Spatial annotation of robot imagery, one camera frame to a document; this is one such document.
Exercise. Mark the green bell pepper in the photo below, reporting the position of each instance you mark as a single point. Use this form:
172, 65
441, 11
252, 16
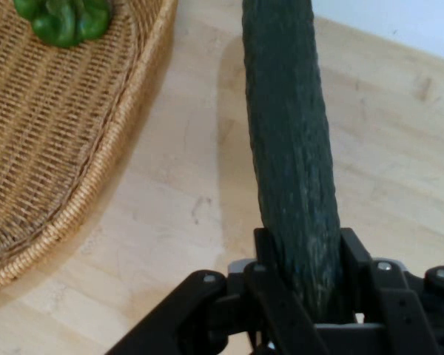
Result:
66, 22

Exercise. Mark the oval wicker basket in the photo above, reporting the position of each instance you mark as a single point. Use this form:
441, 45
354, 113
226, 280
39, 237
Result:
52, 148

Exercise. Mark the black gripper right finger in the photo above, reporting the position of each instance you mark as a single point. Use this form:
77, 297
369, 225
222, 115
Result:
392, 296

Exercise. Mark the dark green cucumber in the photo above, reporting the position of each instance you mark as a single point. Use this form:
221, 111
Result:
288, 148

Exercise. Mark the bamboo cutting board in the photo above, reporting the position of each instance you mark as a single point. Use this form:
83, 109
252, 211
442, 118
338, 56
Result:
170, 192

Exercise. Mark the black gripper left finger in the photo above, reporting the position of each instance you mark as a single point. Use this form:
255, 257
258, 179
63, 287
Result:
266, 296

